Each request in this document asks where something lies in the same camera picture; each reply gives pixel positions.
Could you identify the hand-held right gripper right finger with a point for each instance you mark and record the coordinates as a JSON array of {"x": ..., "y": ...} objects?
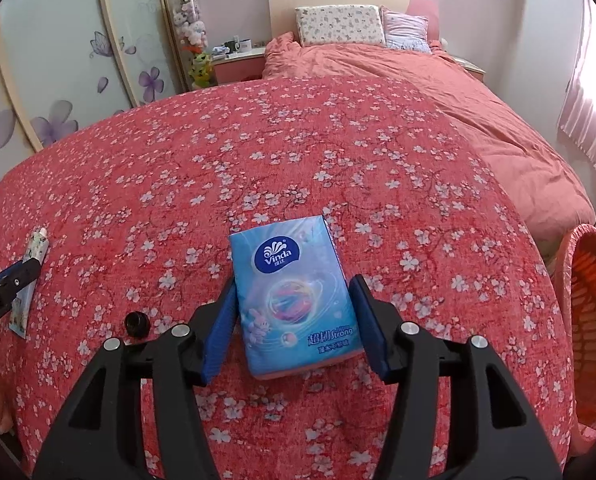
[{"x": 373, "y": 330}]

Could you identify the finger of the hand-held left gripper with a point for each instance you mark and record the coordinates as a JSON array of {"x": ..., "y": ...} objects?
[{"x": 12, "y": 280}]

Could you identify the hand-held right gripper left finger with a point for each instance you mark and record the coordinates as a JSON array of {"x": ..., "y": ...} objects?
[{"x": 220, "y": 330}]

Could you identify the grey squeezed tube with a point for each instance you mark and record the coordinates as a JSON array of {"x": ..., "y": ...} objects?
[{"x": 36, "y": 245}]

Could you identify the blue tissue pack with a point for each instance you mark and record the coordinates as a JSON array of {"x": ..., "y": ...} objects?
[{"x": 288, "y": 285}]

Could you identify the orange plastic basket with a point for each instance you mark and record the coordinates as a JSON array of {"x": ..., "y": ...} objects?
[{"x": 593, "y": 310}]

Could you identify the small black cap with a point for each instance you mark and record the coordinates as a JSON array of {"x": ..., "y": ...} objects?
[{"x": 136, "y": 324}]

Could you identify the red floral tablecloth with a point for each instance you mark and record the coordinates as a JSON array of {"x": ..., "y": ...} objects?
[{"x": 177, "y": 185}]

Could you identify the wardrobe with purple flower doors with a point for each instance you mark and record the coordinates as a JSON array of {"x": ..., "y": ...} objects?
[{"x": 52, "y": 60}]

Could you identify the salmon red duvet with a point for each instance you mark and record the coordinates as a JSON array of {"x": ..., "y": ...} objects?
[{"x": 453, "y": 110}]

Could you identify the pink and white nightstand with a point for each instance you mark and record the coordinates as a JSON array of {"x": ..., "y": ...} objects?
[
  {"x": 237, "y": 70},
  {"x": 468, "y": 67}
]

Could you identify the green plush toy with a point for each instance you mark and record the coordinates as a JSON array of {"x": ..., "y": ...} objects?
[{"x": 200, "y": 70}]

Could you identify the dark mug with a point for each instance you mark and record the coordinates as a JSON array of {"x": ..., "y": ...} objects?
[{"x": 232, "y": 47}]

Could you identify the white mug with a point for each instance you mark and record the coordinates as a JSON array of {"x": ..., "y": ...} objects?
[{"x": 244, "y": 45}]

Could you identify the pink striped pillow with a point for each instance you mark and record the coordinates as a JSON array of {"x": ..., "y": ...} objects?
[{"x": 405, "y": 30}]

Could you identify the white floral pillow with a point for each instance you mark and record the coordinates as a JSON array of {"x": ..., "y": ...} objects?
[{"x": 340, "y": 27}]

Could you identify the pink curtain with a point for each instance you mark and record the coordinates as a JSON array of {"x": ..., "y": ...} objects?
[{"x": 593, "y": 100}]

